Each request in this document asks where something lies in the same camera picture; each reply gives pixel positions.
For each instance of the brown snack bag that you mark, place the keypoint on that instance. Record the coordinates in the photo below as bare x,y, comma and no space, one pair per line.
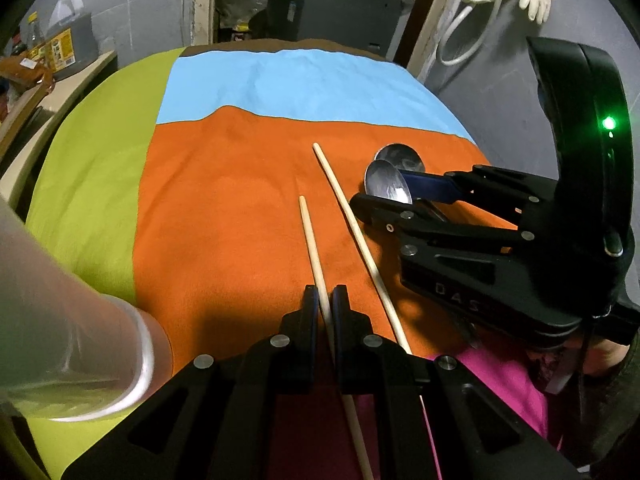
26,73

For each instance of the multicolour patchwork cloth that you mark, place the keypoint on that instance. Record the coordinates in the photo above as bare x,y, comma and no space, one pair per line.
176,184

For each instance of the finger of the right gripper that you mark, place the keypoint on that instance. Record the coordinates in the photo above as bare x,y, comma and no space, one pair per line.
508,194
419,222

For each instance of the yellow cap sauce bottle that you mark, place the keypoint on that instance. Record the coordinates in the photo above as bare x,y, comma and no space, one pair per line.
35,40

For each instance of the grey cabinet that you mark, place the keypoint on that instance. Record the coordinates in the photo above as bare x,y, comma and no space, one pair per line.
361,24

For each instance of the person's right hand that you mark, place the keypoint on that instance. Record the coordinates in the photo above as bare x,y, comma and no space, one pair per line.
555,368

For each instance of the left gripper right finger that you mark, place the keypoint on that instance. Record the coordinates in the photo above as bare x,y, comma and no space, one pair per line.
435,419

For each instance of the large cooking oil jug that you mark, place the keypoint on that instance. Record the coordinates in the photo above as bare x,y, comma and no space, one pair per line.
70,42

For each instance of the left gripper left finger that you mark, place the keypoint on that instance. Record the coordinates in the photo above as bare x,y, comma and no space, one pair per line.
213,421

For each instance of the wooden chopstick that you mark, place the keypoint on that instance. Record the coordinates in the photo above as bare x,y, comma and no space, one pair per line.
363,249
325,308

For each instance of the white plastic utensil caddy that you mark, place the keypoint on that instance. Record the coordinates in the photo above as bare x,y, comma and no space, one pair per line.
69,353

